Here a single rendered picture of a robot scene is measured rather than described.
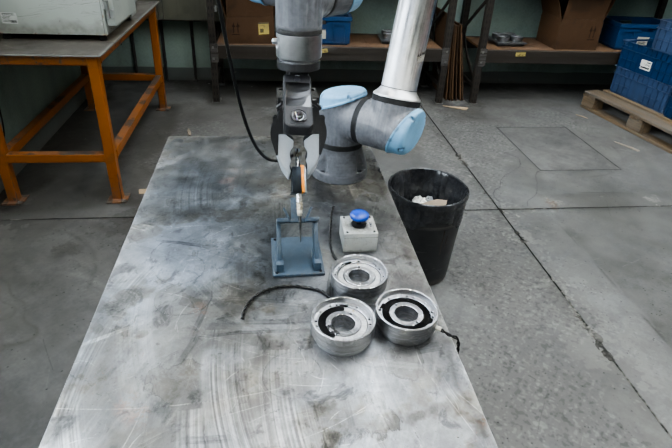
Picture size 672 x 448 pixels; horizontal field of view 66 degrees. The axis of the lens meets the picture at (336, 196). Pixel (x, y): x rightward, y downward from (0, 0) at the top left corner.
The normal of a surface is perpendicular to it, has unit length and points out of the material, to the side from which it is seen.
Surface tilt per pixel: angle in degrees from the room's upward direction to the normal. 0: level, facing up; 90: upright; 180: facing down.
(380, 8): 90
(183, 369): 0
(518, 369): 0
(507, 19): 90
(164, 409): 0
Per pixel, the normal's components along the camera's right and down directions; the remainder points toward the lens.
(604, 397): 0.04, -0.87
